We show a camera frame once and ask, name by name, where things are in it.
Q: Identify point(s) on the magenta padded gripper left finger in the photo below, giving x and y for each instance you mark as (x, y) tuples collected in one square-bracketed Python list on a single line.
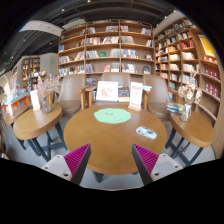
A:
[(72, 166)]

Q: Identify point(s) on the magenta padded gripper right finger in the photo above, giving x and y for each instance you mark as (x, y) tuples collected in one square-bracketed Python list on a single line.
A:
[(151, 166)]

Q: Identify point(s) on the green round mouse pad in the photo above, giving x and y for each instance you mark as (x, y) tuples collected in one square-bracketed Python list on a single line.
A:
[(112, 115)]

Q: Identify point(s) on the round wooden left table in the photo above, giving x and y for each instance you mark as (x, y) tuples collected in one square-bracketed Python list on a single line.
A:
[(30, 125)]

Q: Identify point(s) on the round wooden right table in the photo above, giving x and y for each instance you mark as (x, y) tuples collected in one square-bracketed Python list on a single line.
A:
[(197, 130)]

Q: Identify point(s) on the stack of books right table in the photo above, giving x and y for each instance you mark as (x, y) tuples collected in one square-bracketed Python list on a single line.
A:
[(174, 107)]

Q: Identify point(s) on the beige right armchair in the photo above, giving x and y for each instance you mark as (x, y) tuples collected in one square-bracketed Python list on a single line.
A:
[(156, 99)]

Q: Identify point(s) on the beige armchair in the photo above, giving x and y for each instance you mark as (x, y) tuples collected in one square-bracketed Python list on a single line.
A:
[(72, 94), (123, 80), (156, 99)]

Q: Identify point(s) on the beige left armchair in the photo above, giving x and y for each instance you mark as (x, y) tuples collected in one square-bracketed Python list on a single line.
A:
[(72, 94)]

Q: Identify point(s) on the white sign on left table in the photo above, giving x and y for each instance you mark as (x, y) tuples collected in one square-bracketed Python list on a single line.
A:
[(35, 100)]

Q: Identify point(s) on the white menu sign stand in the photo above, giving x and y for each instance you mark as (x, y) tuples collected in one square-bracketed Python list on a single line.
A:
[(136, 90)]

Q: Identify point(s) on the dark book on table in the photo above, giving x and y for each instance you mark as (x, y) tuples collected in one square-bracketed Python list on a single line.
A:
[(123, 94)]

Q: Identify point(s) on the glass vase dried flowers right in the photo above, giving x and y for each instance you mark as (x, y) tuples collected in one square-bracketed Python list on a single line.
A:
[(191, 94)]

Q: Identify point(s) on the glass vase dried flowers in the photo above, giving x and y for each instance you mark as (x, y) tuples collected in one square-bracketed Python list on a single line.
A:
[(191, 94), (44, 88)]

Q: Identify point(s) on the white picture sign board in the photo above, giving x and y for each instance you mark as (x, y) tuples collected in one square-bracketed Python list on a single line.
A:
[(107, 91)]

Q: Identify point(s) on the glass vase dried flowers left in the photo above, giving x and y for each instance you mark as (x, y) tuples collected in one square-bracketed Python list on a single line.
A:
[(44, 88)]

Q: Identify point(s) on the beige middle armchair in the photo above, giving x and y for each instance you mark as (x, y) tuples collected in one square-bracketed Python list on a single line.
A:
[(123, 80)]

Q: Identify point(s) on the far left wooden bookshelf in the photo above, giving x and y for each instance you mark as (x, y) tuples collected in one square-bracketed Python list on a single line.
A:
[(30, 69)]

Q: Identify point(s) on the large wooden centre bookshelf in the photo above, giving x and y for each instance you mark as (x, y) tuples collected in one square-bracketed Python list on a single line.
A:
[(107, 46)]

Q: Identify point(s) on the wooden right bookshelf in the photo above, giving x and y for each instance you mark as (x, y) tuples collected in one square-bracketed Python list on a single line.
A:
[(181, 48)]

